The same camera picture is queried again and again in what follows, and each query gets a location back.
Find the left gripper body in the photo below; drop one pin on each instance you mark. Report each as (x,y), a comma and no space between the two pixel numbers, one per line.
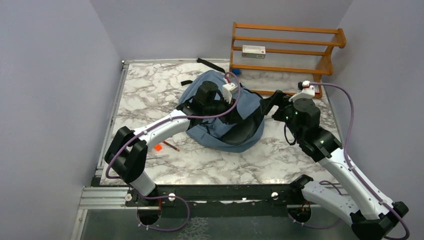
(217,108)

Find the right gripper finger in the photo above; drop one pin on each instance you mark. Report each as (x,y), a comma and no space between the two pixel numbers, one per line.
(280,98)
(266,104)

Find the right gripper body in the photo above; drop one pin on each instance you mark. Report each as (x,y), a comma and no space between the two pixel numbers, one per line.
(285,115)

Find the blue student backpack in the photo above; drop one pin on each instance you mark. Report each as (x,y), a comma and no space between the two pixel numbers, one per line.
(233,138)

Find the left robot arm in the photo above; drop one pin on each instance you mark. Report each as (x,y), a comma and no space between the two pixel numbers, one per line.
(128,150)

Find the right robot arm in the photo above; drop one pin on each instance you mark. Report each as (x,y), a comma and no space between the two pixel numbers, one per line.
(369,212)

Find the small blue object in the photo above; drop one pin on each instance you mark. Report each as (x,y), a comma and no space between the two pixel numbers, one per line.
(236,71)

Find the white box on shelf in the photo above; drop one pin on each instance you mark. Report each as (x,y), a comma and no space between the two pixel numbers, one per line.
(253,51)

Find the wooden shelf rack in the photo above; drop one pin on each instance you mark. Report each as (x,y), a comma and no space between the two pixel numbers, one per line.
(303,53)

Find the red pen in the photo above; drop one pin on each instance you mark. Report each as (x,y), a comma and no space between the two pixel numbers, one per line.
(171,146)

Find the orange black highlighter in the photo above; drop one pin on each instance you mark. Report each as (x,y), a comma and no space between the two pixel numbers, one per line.
(158,147)

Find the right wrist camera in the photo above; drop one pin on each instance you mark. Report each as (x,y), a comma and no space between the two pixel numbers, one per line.
(306,91)

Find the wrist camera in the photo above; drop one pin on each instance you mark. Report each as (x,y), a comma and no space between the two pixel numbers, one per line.
(306,91)
(228,90)

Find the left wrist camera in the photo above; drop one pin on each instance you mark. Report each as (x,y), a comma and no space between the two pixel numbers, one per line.
(228,90)

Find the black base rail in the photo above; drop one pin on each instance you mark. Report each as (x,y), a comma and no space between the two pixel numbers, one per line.
(203,201)

